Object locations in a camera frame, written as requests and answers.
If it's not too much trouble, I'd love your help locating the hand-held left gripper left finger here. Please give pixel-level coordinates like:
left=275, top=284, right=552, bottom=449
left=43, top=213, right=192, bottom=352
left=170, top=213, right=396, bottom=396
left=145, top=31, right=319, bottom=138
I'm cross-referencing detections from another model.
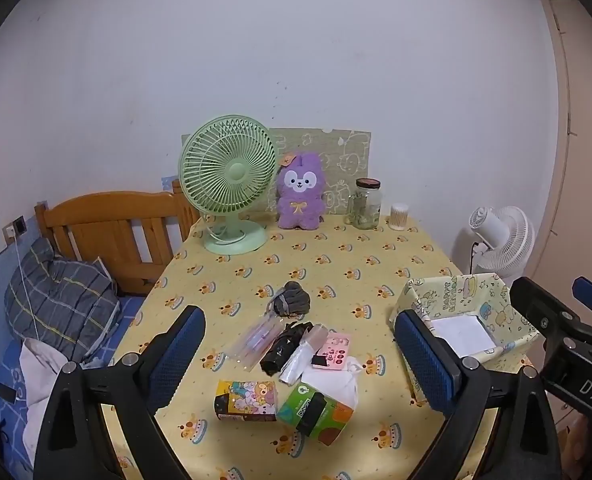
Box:
left=33, top=305, right=207, bottom=480

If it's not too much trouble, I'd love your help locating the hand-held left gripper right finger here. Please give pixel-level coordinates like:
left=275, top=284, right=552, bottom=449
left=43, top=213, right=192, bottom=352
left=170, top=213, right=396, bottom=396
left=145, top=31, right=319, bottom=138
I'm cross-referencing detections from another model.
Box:
left=393, top=310, right=561, bottom=480

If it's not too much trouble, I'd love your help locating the printed storage box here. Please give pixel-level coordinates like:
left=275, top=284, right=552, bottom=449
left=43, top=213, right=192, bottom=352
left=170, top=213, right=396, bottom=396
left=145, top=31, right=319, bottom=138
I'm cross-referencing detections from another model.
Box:
left=388, top=272, right=541, bottom=406

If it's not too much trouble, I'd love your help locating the clear pen pouch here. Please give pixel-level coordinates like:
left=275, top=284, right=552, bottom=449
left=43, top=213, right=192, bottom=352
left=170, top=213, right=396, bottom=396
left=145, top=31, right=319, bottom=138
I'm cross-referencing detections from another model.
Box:
left=226, top=312, right=284, bottom=372

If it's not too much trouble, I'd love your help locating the cartoon tissue pack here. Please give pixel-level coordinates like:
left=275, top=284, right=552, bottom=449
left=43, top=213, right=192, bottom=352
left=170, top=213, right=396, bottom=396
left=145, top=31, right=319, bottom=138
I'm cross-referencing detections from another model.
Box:
left=215, top=379, right=278, bottom=423

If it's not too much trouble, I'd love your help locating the pink wet wipes pack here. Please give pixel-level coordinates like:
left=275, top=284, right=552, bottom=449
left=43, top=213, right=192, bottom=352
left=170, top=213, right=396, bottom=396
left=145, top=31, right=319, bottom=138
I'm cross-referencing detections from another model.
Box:
left=312, top=331, right=353, bottom=371

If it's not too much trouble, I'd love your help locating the white towel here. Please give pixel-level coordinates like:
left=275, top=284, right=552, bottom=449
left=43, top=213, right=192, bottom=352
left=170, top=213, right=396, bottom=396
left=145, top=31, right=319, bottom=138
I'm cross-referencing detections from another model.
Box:
left=301, top=357, right=364, bottom=413

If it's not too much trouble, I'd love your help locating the black plastic bag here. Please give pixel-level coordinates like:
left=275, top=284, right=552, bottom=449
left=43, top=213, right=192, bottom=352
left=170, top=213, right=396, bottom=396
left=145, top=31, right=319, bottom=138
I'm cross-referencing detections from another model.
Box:
left=260, top=321, right=317, bottom=376

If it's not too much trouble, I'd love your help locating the clear plastic bag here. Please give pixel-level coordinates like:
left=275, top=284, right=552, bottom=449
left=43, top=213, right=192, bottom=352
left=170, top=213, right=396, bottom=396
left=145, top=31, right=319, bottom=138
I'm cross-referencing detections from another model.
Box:
left=278, top=325, right=331, bottom=388

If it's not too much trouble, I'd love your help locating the green tissue pack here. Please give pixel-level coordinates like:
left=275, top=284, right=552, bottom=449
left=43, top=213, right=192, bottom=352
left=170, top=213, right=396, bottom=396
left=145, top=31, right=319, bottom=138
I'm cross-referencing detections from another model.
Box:
left=276, top=380, right=354, bottom=446

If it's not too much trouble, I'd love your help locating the grey drawstring pouch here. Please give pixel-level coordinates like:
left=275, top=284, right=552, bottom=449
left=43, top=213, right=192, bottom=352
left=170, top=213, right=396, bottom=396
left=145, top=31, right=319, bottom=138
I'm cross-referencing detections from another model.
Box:
left=267, top=281, right=311, bottom=320

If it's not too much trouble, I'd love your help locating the white standing fan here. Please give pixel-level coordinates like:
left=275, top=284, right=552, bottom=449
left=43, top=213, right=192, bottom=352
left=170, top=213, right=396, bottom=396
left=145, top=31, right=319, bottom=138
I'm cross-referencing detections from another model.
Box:
left=450, top=205, right=535, bottom=288

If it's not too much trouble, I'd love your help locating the blue plaid cloth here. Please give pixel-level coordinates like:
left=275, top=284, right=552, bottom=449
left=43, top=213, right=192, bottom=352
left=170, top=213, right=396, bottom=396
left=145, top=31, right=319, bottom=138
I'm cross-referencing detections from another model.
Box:
left=3, top=237, right=122, bottom=363

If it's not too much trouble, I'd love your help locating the white cloth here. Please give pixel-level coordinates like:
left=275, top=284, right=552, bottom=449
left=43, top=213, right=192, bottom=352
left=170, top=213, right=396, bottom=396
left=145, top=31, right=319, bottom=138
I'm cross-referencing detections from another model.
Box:
left=18, top=337, right=84, bottom=461

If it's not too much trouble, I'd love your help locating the beige door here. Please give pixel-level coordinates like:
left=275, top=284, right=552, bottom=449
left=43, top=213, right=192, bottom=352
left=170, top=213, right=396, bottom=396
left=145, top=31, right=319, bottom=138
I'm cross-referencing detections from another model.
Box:
left=526, top=0, right=592, bottom=311

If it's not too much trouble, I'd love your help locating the glass jar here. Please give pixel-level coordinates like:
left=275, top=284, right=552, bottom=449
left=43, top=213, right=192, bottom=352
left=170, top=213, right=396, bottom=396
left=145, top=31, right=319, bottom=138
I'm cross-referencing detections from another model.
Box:
left=346, top=178, right=383, bottom=231

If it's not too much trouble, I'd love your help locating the wooden bed headboard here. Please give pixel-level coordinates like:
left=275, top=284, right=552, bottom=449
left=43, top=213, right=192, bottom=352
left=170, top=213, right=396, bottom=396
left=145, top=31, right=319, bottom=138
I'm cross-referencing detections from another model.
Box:
left=35, top=180, right=201, bottom=296

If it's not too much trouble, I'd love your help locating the blue bed sheet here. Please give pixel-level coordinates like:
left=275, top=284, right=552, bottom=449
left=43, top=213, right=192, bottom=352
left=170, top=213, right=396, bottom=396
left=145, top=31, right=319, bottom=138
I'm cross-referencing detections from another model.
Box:
left=0, top=295, right=147, bottom=480

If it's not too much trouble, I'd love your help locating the green desk fan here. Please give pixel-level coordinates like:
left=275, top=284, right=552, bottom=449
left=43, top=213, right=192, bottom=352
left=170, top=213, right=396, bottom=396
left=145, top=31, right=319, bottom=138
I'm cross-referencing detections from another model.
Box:
left=178, top=115, right=277, bottom=256

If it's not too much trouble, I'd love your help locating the purple plush toy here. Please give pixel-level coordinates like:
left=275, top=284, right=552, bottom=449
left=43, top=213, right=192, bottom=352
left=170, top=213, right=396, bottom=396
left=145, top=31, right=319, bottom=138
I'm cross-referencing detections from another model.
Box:
left=276, top=152, right=327, bottom=231

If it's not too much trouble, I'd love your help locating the green printed board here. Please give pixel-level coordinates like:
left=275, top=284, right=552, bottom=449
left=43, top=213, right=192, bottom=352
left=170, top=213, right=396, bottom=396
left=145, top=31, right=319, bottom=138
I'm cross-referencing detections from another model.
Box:
left=268, top=127, right=371, bottom=216

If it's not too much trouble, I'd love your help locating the white cable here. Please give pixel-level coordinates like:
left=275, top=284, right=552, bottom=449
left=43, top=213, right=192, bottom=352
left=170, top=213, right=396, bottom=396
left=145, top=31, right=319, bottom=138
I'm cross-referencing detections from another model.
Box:
left=10, top=237, right=42, bottom=342

